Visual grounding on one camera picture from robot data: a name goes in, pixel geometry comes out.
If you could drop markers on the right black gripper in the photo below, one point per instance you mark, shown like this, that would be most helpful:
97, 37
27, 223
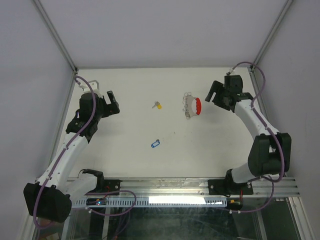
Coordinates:
216, 87

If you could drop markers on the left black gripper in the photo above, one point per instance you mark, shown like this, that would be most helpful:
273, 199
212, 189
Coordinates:
110, 108

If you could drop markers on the red handled keyring holder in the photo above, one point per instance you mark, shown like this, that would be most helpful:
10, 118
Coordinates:
192, 106

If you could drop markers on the blue tag key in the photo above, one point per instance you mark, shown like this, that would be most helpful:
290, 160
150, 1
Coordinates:
155, 144

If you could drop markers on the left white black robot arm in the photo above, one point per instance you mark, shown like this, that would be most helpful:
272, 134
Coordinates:
51, 197

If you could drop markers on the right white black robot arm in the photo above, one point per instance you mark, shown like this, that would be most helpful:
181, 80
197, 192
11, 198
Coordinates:
270, 153

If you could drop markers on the yellow tag silver key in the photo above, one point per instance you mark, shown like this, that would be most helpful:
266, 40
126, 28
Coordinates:
157, 105

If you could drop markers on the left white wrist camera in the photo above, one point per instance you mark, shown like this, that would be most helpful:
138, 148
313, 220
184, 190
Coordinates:
91, 86

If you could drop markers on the left aluminium frame post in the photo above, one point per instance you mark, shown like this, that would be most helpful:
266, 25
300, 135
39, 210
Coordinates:
54, 34

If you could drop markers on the aluminium frame post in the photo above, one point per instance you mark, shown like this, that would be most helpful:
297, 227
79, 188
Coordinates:
54, 34
273, 31

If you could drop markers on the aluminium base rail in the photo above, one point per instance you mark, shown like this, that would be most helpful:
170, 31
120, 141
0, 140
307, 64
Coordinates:
287, 187

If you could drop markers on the white slotted cable duct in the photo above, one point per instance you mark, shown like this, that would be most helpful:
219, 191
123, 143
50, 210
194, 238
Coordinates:
160, 201

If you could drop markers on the right aluminium frame post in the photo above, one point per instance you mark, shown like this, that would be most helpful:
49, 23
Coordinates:
273, 31

